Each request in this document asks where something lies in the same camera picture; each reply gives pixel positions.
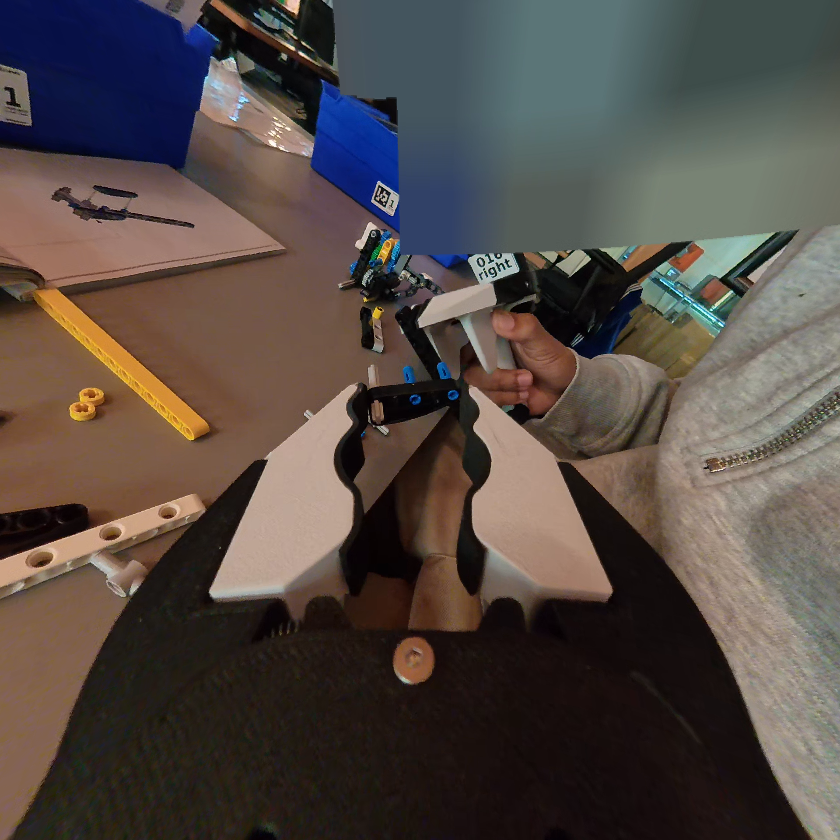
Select black office chair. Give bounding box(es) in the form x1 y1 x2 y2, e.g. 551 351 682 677
525 249 647 358

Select grey lego axle connector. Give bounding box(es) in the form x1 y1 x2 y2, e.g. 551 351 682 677
91 550 149 597

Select blue storage bin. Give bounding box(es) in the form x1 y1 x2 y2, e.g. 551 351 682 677
0 0 219 170
310 80 403 235

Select black lego beam blue pins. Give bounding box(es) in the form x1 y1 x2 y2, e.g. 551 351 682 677
366 364 462 429

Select long yellow lego beam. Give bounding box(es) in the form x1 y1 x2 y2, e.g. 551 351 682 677
31 287 212 441

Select colourful lego gear assembly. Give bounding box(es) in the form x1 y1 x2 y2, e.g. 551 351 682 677
338 222 455 306

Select person's right hand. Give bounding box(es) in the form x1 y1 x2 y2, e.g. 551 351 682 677
459 310 580 418

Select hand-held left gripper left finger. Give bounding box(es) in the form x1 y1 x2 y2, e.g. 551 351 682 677
209 385 371 619

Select short black lego beam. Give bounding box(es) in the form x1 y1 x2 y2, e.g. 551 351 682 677
0 503 91 560

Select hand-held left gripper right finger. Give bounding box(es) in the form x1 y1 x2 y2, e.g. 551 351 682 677
456 385 614 626

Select lego instruction booklet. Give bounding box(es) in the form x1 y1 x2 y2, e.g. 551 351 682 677
0 146 287 304

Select brown cardboard box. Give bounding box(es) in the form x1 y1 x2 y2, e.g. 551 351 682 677
613 305 719 380

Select person's right forearm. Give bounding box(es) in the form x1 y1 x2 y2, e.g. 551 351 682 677
521 353 680 460

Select long black lego beam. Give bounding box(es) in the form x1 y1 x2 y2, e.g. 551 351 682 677
395 302 463 383

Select white lego beam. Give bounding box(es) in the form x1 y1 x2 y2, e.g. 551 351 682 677
0 492 208 601

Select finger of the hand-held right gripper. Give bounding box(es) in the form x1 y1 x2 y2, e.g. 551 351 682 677
464 309 517 375
417 283 506 329

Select clear plastic bag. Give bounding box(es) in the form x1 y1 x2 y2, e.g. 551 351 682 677
199 56 317 158

